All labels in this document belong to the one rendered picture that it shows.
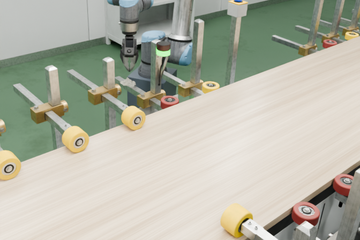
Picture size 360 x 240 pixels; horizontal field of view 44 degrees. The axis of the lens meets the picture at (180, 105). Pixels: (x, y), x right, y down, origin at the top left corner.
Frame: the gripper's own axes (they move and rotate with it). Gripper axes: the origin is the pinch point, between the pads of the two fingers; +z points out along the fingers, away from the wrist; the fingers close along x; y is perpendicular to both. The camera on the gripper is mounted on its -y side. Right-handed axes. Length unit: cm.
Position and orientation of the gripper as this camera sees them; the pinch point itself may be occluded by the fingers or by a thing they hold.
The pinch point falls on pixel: (129, 69)
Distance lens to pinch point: 226.5
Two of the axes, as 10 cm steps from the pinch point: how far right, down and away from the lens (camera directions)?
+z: -0.5, 8.8, 4.8
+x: -10.0, 0.0, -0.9
